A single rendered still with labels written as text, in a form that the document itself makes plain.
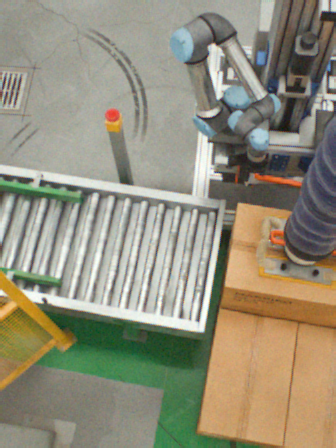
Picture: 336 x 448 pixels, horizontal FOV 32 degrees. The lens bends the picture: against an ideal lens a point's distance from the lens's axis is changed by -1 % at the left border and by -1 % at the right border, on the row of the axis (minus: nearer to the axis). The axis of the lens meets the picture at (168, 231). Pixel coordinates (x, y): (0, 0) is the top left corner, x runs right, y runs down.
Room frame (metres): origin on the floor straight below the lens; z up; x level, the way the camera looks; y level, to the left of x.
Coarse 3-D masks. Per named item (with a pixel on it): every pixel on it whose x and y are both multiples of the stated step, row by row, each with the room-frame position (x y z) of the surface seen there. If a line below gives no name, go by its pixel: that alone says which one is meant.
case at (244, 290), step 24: (240, 216) 0.97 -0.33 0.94; (264, 216) 0.96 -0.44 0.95; (288, 216) 0.96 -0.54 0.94; (240, 240) 0.86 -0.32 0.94; (240, 264) 0.75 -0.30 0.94; (240, 288) 0.64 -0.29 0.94; (264, 288) 0.63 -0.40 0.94; (288, 288) 0.62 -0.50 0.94; (312, 288) 0.62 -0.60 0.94; (264, 312) 0.60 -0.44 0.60; (288, 312) 0.57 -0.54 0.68; (312, 312) 0.55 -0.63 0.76
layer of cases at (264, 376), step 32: (224, 320) 0.59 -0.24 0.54; (256, 320) 0.57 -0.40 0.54; (288, 320) 0.56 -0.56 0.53; (224, 352) 0.43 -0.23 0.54; (256, 352) 0.42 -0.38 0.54; (288, 352) 0.41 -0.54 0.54; (320, 352) 0.39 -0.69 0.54; (224, 384) 0.28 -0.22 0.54; (256, 384) 0.27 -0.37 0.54; (288, 384) 0.25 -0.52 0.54; (320, 384) 0.24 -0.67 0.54; (224, 416) 0.13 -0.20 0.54; (256, 416) 0.12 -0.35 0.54; (288, 416) 0.11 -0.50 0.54; (320, 416) 0.10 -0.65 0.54
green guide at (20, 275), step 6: (6, 270) 0.89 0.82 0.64; (12, 270) 0.89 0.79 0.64; (18, 270) 0.89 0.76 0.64; (12, 276) 0.86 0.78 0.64; (18, 276) 0.86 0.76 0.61; (24, 276) 0.85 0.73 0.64; (30, 276) 0.85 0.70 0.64; (36, 276) 0.85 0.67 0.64; (42, 276) 0.85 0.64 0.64; (48, 276) 0.84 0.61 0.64; (36, 282) 0.84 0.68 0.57; (42, 282) 0.84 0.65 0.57; (48, 282) 0.83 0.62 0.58; (54, 282) 0.81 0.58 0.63; (60, 282) 0.82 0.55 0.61
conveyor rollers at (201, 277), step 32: (0, 192) 1.37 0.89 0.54; (0, 224) 1.18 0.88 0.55; (160, 224) 1.11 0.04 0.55; (192, 224) 1.10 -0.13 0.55; (32, 256) 0.99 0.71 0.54; (64, 256) 0.97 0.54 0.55; (96, 256) 0.96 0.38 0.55; (128, 288) 0.78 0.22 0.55; (160, 288) 0.77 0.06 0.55; (192, 320) 0.60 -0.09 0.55
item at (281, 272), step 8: (272, 256) 0.77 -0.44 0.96; (280, 264) 0.73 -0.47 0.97; (288, 264) 0.72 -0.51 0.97; (320, 264) 0.72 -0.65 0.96; (264, 272) 0.70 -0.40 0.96; (272, 272) 0.69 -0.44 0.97; (280, 272) 0.69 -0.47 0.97; (288, 272) 0.69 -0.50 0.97; (312, 272) 0.68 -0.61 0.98; (320, 272) 0.68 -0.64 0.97; (288, 280) 0.66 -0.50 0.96; (296, 280) 0.65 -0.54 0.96; (304, 280) 0.65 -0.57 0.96; (312, 280) 0.65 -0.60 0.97; (320, 280) 0.64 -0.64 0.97; (328, 288) 0.61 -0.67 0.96
